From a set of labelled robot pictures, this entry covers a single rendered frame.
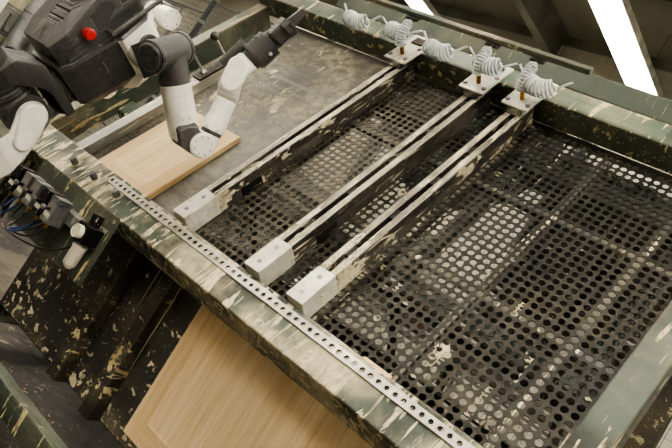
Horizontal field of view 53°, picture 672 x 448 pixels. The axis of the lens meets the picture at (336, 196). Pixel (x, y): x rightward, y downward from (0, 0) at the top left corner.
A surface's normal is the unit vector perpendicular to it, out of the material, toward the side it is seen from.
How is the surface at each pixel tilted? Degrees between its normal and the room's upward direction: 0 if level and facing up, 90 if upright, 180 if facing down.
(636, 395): 57
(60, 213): 90
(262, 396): 90
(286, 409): 90
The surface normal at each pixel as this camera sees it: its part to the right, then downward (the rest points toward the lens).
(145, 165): -0.11, -0.74
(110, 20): 0.71, 0.41
